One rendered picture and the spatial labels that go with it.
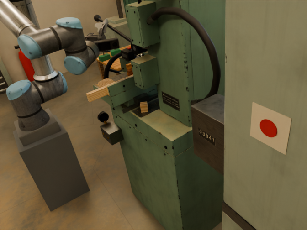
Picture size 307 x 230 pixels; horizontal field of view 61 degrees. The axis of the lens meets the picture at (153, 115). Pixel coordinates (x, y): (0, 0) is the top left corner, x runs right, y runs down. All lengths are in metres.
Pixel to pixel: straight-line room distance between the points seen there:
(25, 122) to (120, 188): 0.81
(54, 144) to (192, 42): 1.15
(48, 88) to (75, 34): 0.72
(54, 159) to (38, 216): 0.47
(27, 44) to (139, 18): 0.40
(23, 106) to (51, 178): 0.53
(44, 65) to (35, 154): 0.55
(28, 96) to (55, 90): 0.16
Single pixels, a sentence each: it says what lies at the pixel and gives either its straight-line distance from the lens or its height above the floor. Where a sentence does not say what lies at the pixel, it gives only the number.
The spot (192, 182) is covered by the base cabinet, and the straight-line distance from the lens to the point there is 1.31.
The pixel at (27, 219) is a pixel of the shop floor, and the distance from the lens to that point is 2.16.
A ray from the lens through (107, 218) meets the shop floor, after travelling 1.90.
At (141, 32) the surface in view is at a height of 1.21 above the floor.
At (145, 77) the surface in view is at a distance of 1.11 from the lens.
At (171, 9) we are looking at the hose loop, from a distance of 0.90.
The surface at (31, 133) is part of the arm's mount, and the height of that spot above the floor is 0.62.
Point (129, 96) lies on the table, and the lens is 1.31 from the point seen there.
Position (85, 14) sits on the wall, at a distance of 4.43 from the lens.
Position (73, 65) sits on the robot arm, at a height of 1.11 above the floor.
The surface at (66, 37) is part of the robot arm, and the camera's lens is 1.07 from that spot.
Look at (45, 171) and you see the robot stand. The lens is 1.88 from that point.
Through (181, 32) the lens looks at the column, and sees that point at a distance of 0.95.
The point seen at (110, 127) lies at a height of 0.62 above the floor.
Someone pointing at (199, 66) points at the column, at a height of 1.06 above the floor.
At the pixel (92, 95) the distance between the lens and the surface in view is 1.26.
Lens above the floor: 1.46
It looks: 32 degrees down
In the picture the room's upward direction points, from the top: 9 degrees counter-clockwise
